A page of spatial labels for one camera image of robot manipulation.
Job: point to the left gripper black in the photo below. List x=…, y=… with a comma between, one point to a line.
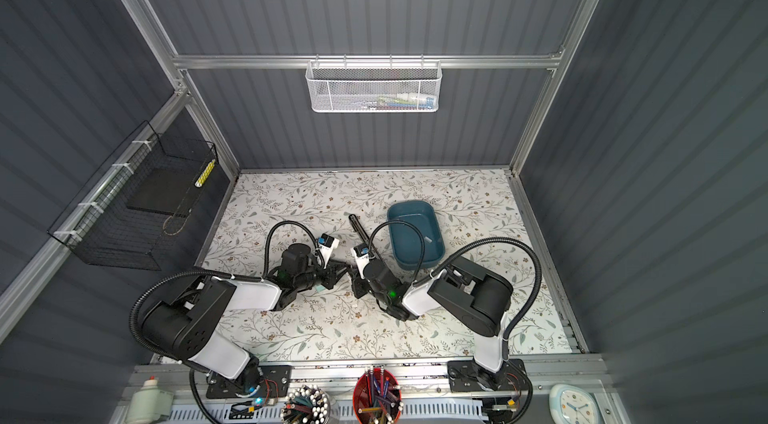
x=331, y=274

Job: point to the white glue bottle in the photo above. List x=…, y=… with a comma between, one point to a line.
x=150, y=404

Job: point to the white wire wall basket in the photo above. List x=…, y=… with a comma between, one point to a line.
x=387, y=89

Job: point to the pale blue round clock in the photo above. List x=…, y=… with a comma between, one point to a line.
x=569, y=404

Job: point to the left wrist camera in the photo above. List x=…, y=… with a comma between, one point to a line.
x=327, y=244

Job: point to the red pencil cup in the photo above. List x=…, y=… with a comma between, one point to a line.
x=377, y=397

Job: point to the black wire wall basket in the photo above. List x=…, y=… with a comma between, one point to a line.
x=142, y=213

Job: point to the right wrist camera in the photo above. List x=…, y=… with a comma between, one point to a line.
x=361, y=256

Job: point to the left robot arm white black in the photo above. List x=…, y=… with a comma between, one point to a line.
x=178, y=317

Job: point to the teal plastic tray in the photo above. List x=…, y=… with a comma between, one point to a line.
x=406, y=245

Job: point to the black pen holder cup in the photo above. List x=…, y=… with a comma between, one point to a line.
x=306, y=405

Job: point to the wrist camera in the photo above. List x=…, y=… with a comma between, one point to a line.
x=361, y=256
x=327, y=244

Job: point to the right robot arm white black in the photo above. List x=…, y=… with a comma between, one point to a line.
x=477, y=296

